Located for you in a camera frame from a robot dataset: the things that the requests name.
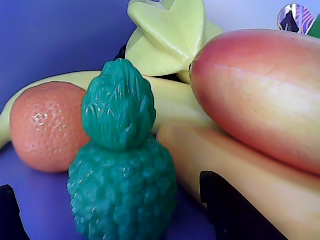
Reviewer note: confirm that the red-yellow toy mango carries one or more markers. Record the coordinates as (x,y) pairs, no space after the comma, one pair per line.
(262,95)

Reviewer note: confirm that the yellow toy banana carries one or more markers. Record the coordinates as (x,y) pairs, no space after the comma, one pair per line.
(287,190)
(172,102)

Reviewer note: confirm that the yellow-green toy starfruit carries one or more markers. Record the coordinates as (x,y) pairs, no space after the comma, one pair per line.
(165,42)

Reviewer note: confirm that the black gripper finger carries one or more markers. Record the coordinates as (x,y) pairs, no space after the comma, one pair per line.
(232,220)
(10,215)

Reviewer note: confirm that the green toy pineapple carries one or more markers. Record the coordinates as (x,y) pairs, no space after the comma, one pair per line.
(120,187)

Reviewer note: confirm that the orange toy tangerine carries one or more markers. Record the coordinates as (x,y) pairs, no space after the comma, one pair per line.
(45,130)

